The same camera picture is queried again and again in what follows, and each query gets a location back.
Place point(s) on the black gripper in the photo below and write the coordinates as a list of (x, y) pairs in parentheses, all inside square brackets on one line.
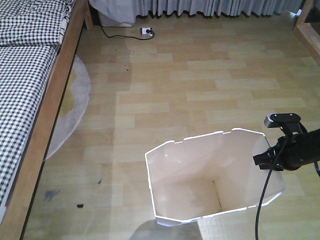
[(286, 155)]

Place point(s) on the white plastic trash bin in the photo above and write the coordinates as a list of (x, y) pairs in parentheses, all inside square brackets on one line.
[(209, 175)]

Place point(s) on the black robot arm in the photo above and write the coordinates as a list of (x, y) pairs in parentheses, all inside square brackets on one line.
[(316, 143)]

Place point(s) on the wooden desk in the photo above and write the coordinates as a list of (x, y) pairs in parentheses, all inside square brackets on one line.
[(305, 33)]

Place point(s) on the white floor power outlet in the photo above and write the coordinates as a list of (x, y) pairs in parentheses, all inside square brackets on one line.
[(146, 31)]

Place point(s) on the grey round rug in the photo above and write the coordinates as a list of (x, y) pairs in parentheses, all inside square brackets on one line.
[(73, 106)]

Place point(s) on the white pleated curtain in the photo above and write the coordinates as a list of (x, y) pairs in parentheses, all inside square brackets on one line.
[(126, 11)]

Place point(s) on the black white checkered bedding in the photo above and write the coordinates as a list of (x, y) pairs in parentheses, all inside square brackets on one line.
[(31, 34)]

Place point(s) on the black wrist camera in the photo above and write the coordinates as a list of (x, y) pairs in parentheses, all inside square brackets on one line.
[(275, 120)]

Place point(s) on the wooden bed frame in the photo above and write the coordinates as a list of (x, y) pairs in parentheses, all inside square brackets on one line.
[(17, 214)]

